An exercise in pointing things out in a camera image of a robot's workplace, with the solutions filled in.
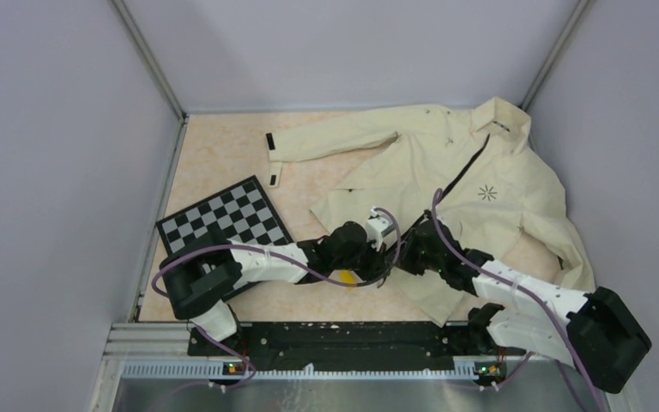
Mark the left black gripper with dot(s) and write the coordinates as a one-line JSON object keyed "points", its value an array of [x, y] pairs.
{"points": [[377, 267]]}

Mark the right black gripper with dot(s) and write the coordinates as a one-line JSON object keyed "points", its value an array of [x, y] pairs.
{"points": [[406, 258]]}

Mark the cream zip-up jacket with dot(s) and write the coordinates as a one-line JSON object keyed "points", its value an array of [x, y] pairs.
{"points": [[495, 187]]}

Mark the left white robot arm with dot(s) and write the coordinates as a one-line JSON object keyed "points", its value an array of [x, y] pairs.
{"points": [[198, 280]]}

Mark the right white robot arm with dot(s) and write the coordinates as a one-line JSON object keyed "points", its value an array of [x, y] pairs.
{"points": [[593, 332]]}

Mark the yellow rectangular block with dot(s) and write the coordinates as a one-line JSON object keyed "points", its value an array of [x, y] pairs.
{"points": [[348, 279]]}

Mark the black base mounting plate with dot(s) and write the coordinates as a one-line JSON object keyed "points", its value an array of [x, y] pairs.
{"points": [[360, 346]]}

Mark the black white checkerboard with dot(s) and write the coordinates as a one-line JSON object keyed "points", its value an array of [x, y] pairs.
{"points": [[243, 212]]}

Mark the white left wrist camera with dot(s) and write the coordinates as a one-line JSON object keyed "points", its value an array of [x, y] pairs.
{"points": [[378, 225]]}

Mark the grey slotted cable duct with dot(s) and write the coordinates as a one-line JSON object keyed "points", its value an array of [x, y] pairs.
{"points": [[218, 370]]}

